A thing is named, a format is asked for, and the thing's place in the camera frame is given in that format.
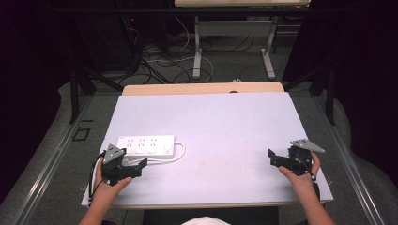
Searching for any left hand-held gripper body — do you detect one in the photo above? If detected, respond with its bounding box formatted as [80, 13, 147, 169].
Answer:
[100, 143, 132, 186]

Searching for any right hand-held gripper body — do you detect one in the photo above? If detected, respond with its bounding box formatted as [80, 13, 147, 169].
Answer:
[286, 138, 326, 176]

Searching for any white power strip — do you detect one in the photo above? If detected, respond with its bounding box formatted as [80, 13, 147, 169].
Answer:
[116, 134, 176, 158]

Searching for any person's right hand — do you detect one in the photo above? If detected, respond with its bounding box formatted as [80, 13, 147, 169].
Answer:
[278, 151, 322, 194]

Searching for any person's left hand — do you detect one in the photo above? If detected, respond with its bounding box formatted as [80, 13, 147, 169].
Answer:
[92, 158, 133, 203]

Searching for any black metal stand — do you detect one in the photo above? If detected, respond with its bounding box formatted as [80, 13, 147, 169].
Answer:
[69, 59, 124, 125]
[283, 59, 338, 127]

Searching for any person's white shirt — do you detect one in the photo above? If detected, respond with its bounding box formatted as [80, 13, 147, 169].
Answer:
[181, 216, 231, 225]

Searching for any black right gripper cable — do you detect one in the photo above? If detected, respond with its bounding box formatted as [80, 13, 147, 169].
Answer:
[294, 152, 317, 183]

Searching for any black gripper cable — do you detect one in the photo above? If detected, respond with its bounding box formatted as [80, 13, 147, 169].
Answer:
[294, 152, 317, 183]
[88, 150, 107, 203]

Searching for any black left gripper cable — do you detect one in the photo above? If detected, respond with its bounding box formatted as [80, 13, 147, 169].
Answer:
[88, 150, 107, 203]

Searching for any aluminium floor rail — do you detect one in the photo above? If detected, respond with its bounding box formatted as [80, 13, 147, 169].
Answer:
[12, 95, 96, 225]
[313, 93, 387, 225]

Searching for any tangle of black floor cables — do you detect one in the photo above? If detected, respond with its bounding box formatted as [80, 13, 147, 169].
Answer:
[118, 17, 207, 86]

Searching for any white floor cable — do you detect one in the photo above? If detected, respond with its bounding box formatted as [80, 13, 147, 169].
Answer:
[146, 15, 215, 83]

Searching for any white metal frame desk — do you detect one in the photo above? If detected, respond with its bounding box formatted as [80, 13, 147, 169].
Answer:
[174, 0, 312, 81]

